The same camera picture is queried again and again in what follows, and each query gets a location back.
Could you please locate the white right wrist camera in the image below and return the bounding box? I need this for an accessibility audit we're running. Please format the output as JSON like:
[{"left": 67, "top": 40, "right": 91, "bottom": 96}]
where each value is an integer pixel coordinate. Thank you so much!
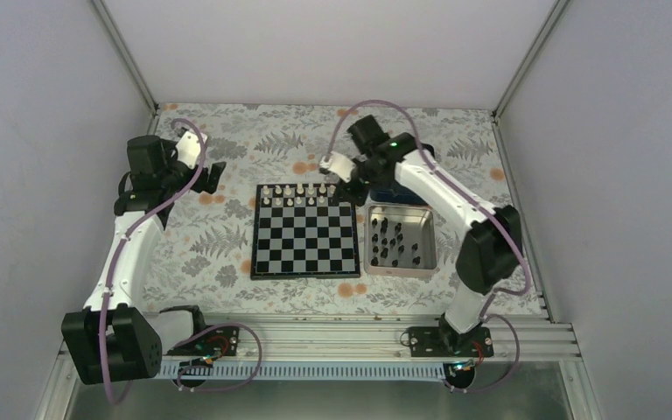
[{"left": 318, "top": 151, "right": 356, "bottom": 183}]

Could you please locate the aluminium rail frame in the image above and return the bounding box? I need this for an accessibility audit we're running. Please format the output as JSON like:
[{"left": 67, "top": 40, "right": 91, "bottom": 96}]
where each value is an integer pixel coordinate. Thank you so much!
[{"left": 57, "top": 312, "right": 582, "bottom": 363}]

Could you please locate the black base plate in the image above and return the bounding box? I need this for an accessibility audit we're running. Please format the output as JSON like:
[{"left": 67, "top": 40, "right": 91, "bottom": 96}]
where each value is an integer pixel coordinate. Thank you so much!
[
  {"left": 401, "top": 325, "right": 494, "bottom": 358},
  {"left": 166, "top": 325, "right": 240, "bottom": 365}
]

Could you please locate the white chess piece row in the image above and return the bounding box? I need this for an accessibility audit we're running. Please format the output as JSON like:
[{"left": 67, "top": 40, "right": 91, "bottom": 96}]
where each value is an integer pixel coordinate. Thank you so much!
[{"left": 256, "top": 183, "right": 340, "bottom": 208}]

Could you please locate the metal tin tray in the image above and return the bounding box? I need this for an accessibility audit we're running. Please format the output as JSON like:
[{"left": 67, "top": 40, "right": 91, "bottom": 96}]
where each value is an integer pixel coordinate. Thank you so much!
[{"left": 364, "top": 203, "right": 438, "bottom": 279}]

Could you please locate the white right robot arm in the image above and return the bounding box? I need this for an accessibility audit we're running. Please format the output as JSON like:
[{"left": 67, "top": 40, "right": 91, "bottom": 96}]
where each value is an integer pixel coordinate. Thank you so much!
[{"left": 318, "top": 115, "right": 525, "bottom": 356}]

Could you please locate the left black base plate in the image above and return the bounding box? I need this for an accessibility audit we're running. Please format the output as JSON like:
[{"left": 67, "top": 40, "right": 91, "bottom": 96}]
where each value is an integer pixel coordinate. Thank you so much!
[{"left": 166, "top": 325, "right": 240, "bottom": 365}]

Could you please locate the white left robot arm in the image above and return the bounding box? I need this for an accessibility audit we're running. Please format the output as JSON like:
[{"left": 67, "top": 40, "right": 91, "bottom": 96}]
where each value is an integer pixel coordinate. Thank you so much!
[{"left": 61, "top": 129, "right": 226, "bottom": 385}]

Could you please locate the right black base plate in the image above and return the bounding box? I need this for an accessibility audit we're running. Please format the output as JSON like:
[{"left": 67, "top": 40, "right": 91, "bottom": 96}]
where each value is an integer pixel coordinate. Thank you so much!
[{"left": 401, "top": 325, "right": 494, "bottom": 358}]

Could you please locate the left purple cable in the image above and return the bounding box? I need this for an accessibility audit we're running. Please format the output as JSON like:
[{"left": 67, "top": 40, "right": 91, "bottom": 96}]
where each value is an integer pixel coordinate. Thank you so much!
[{"left": 98, "top": 118, "right": 208, "bottom": 407}]

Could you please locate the dark blue tin lid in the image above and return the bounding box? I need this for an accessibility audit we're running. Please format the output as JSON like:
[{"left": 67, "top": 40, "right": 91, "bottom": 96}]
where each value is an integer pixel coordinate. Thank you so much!
[{"left": 369, "top": 184, "right": 427, "bottom": 206}]

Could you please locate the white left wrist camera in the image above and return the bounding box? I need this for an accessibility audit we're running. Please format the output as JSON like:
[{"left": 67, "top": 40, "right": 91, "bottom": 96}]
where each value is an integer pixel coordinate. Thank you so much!
[{"left": 175, "top": 130, "right": 201, "bottom": 170}]

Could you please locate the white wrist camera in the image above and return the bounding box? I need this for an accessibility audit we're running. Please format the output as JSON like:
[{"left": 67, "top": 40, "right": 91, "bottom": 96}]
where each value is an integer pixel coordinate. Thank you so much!
[
  {"left": 175, "top": 130, "right": 201, "bottom": 170},
  {"left": 318, "top": 151, "right": 356, "bottom": 183}
]

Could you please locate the black white chessboard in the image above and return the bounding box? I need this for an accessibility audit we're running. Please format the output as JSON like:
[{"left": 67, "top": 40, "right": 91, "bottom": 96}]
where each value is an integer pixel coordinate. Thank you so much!
[{"left": 250, "top": 196, "right": 361, "bottom": 281}]

